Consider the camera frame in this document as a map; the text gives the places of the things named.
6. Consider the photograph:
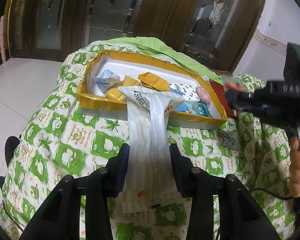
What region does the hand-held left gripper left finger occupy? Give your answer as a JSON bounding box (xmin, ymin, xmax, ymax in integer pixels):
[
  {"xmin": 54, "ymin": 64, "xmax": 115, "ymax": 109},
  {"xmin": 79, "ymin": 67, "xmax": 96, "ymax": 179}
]
[{"xmin": 20, "ymin": 143, "xmax": 130, "ymax": 240}]

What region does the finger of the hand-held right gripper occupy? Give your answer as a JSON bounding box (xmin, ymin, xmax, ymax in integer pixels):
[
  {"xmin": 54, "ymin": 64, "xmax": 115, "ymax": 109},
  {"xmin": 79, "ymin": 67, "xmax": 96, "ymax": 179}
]
[
  {"xmin": 236, "ymin": 104, "xmax": 270, "ymax": 120},
  {"xmin": 225, "ymin": 89, "xmax": 268, "ymax": 105}
]

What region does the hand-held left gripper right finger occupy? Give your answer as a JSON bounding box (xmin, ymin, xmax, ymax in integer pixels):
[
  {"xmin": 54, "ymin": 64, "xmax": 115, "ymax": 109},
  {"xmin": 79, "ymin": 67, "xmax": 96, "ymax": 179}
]
[{"xmin": 169, "ymin": 144, "xmax": 282, "ymax": 240}]

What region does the clear bag of colourful candy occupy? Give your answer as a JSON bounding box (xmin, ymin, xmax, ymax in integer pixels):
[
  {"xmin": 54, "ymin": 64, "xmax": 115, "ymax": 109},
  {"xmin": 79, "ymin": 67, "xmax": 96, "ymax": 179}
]
[{"xmin": 221, "ymin": 74, "xmax": 244, "ymax": 93}]

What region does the pink plush toy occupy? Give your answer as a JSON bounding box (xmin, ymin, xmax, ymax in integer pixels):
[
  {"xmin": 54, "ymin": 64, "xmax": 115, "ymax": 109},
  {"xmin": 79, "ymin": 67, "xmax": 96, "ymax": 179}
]
[{"xmin": 196, "ymin": 86, "xmax": 212, "ymax": 105}]

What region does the blue tissue pack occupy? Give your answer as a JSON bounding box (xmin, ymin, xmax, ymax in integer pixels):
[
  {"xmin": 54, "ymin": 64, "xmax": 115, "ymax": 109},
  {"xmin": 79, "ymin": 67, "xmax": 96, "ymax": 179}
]
[{"xmin": 176, "ymin": 100, "xmax": 213, "ymax": 118}]

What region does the white foil packet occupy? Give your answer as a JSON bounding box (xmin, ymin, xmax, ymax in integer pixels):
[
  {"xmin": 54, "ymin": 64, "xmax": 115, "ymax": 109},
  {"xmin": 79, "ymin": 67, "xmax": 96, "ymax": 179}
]
[{"xmin": 118, "ymin": 85, "xmax": 185, "ymax": 214}]

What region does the white patterned tissue pack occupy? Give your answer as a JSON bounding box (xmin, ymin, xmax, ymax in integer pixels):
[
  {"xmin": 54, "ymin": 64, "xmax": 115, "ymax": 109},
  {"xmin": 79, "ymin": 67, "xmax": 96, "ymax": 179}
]
[{"xmin": 169, "ymin": 81, "xmax": 198, "ymax": 100}]

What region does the yellow foil packet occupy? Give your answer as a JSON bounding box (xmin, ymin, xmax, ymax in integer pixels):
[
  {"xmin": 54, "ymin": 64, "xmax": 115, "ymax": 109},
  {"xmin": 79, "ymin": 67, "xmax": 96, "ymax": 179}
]
[
  {"xmin": 138, "ymin": 72, "xmax": 170, "ymax": 92},
  {"xmin": 105, "ymin": 76, "xmax": 142, "ymax": 103}
]

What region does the clear bag of blue masks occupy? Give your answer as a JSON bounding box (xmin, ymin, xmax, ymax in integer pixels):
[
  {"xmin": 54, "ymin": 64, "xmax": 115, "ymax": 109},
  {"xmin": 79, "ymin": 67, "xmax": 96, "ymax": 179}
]
[{"xmin": 92, "ymin": 69, "xmax": 124, "ymax": 94}]

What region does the white foam box yellow tape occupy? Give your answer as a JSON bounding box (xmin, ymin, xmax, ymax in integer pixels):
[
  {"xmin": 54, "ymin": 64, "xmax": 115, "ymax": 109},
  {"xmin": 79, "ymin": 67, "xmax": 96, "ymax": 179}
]
[{"xmin": 77, "ymin": 49, "xmax": 228, "ymax": 130}]

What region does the person's right hand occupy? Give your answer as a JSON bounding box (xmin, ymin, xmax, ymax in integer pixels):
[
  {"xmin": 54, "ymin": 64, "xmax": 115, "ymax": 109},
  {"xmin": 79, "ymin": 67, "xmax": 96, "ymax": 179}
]
[{"xmin": 289, "ymin": 135, "xmax": 300, "ymax": 200}]

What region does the red foil packet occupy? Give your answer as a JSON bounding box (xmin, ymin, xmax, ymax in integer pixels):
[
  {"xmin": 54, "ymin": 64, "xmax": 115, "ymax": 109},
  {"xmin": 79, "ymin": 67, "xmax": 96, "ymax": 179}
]
[{"xmin": 209, "ymin": 79, "xmax": 240, "ymax": 120}]

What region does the bag of coloured sticks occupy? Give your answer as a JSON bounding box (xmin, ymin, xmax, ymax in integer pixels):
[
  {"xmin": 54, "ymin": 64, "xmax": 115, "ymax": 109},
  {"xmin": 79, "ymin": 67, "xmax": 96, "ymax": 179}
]
[{"xmin": 216, "ymin": 129, "xmax": 240, "ymax": 152}]

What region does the green white printed blanket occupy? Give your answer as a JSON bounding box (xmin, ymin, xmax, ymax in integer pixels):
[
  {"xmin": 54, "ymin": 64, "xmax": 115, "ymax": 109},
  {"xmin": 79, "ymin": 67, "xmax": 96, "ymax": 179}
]
[{"xmin": 0, "ymin": 39, "xmax": 300, "ymax": 240}]

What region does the wooden door white glass motif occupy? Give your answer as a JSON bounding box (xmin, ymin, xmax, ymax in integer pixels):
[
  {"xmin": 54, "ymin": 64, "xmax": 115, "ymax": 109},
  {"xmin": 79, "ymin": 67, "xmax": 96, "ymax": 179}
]
[{"xmin": 137, "ymin": 0, "xmax": 268, "ymax": 73}]

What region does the light green sheet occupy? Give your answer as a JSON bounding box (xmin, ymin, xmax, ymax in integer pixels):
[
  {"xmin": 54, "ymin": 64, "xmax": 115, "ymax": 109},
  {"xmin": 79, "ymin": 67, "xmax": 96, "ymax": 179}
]
[{"xmin": 107, "ymin": 36, "xmax": 230, "ymax": 77}]

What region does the black rounded object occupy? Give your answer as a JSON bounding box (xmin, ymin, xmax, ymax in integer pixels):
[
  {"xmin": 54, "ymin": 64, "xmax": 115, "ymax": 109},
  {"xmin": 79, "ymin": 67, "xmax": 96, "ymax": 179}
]
[{"xmin": 4, "ymin": 136, "xmax": 22, "ymax": 168}]

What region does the wooden glass door leaf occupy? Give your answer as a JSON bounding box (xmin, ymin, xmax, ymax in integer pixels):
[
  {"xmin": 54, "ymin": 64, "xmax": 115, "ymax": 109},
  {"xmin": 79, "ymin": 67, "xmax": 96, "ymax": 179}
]
[
  {"xmin": 22, "ymin": 0, "xmax": 90, "ymax": 55},
  {"xmin": 85, "ymin": 0, "xmax": 150, "ymax": 40}
]

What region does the pink patterned board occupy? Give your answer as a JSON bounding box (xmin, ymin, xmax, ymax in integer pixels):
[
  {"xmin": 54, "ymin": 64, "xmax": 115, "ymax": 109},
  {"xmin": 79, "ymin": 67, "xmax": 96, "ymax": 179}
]
[{"xmin": 0, "ymin": 15, "xmax": 9, "ymax": 63}]

